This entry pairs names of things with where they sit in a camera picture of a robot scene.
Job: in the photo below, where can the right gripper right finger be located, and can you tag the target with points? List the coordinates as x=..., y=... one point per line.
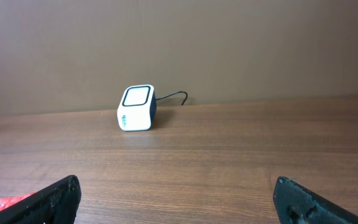
x=296, y=204

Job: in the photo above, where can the red snack bag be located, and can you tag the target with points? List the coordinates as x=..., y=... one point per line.
x=9, y=201

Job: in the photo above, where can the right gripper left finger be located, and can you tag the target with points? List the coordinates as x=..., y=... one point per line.
x=56, y=204

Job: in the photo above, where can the white barcode scanner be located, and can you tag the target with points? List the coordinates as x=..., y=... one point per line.
x=137, y=109

